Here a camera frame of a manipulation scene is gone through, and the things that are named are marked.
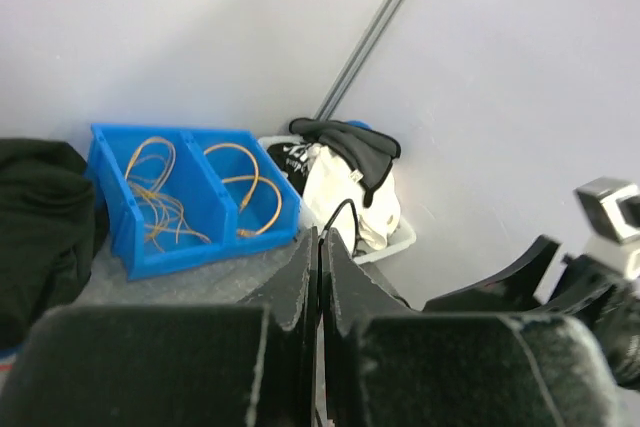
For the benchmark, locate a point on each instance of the grey laundry basket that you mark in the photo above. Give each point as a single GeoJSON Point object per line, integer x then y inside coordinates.
{"type": "Point", "coordinates": [401, 239]}

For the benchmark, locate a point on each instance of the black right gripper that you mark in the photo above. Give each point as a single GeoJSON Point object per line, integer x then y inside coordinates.
{"type": "Point", "coordinates": [586, 288]}

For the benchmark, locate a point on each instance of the grey black cloth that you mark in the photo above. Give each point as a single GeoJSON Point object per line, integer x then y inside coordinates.
{"type": "Point", "coordinates": [370, 152]}

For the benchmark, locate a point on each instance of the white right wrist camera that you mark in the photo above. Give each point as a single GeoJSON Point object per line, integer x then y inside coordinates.
{"type": "Point", "coordinates": [611, 207]}

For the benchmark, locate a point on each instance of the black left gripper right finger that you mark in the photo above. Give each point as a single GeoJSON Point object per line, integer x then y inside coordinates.
{"type": "Point", "coordinates": [527, 368]}

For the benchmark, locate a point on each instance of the black blue jacket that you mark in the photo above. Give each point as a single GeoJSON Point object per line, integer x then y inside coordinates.
{"type": "Point", "coordinates": [51, 230]}

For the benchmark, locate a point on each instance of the black cable teal connector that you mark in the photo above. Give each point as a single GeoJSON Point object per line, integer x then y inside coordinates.
{"type": "Point", "coordinates": [340, 287]}

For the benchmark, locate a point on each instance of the white cloth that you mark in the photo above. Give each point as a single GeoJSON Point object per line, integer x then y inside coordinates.
{"type": "Point", "coordinates": [330, 181]}

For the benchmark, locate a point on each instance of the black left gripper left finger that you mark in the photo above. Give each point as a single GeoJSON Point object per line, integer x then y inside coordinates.
{"type": "Point", "coordinates": [248, 363]}

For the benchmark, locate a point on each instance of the blue plastic bin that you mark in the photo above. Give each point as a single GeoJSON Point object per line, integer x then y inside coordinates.
{"type": "Point", "coordinates": [182, 197]}

